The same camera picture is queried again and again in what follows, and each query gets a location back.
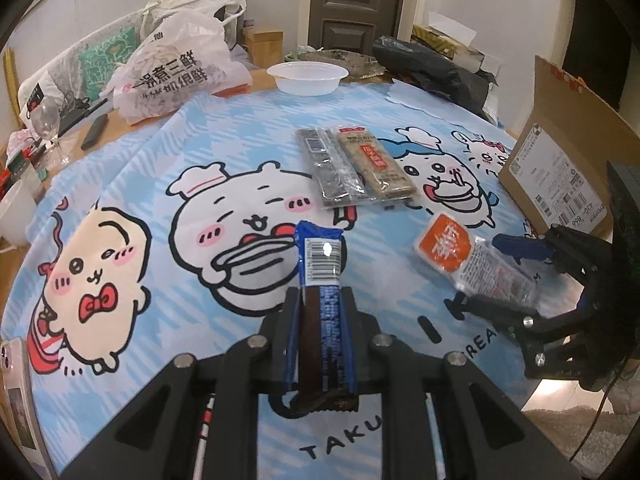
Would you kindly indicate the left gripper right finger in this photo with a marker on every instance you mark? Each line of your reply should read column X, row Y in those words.
column 348, row 319

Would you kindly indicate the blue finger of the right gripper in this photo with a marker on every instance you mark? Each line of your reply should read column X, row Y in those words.
column 521, row 247
column 504, row 315

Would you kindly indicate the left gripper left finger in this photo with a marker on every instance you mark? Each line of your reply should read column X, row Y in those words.
column 291, row 313

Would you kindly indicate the orange label clear packet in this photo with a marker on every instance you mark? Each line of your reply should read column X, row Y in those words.
column 472, row 264

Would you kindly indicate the dark blue chocolate bar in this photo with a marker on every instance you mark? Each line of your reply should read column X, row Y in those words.
column 320, row 366

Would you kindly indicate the black seaweed snack pack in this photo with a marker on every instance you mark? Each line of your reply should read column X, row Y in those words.
column 337, row 180

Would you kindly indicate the brown seaweed snack pack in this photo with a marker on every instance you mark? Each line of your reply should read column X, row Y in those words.
column 369, row 174

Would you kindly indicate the cardboard box with label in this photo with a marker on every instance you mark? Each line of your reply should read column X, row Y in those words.
column 556, row 172

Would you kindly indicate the blue cartoon tablecloth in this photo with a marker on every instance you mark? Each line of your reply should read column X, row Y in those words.
column 179, row 237

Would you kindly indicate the black garbage bag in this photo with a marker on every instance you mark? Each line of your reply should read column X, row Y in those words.
column 434, row 73

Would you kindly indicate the white plastic bowl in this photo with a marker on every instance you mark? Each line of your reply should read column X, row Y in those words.
column 307, row 78

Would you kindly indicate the small wooden box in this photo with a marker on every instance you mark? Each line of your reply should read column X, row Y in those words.
column 265, row 47

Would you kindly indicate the black remote control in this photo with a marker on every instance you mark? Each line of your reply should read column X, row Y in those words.
column 94, row 133

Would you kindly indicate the white printed plastic bag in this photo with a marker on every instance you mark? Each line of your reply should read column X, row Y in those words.
column 186, row 54

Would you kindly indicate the white tote bag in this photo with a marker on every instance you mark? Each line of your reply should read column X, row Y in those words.
column 229, row 12

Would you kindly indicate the white mug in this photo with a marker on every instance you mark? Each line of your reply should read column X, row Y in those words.
column 17, row 209

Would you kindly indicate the dark wooden door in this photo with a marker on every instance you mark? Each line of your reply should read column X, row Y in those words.
column 351, row 25

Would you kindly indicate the wine glass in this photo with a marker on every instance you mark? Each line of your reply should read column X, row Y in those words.
column 46, row 121

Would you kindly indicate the green patterned cushion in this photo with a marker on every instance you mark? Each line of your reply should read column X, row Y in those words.
column 98, row 63

